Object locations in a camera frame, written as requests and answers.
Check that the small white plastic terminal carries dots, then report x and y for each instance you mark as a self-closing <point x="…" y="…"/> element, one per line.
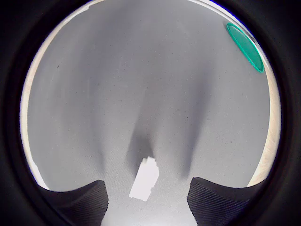
<point x="145" y="181"/>

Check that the round green lid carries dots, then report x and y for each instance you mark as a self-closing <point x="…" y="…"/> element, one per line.
<point x="247" y="47"/>

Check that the dark grey mat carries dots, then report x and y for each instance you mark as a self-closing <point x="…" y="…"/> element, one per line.
<point x="117" y="94"/>

